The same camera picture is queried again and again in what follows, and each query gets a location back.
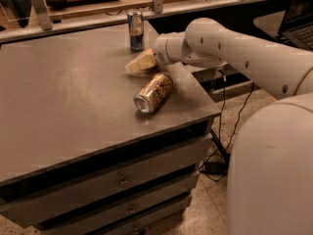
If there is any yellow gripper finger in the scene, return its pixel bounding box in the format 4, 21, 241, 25
125, 49, 157, 73

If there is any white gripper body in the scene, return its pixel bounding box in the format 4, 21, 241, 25
154, 32, 183, 65

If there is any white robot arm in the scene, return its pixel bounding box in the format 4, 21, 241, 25
153, 18, 313, 235

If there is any gold soda can lying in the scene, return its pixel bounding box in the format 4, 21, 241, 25
133, 71, 173, 114

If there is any blue silver redbull can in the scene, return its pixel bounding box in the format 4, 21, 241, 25
127, 10, 144, 52

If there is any grey drawer cabinet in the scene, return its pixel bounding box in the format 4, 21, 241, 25
0, 25, 219, 235

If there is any black power adapter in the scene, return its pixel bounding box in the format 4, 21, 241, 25
201, 162, 228, 174

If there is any black laptop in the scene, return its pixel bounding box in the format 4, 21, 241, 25
279, 0, 313, 51

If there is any black table leg frame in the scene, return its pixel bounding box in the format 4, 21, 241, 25
210, 129, 230, 164

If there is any metal railing frame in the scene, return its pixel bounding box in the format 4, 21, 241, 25
0, 0, 272, 44

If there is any black cable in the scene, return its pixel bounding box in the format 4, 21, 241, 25
199, 67, 256, 183

